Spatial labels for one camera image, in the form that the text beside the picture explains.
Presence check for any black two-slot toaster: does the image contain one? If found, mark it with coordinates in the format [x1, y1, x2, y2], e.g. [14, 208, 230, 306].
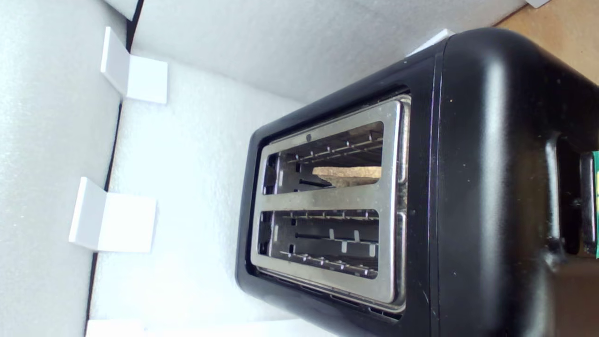
[235, 27, 599, 337]

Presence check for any brown bread slice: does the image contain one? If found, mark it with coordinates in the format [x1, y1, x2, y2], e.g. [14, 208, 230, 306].
[312, 166, 382, 189]

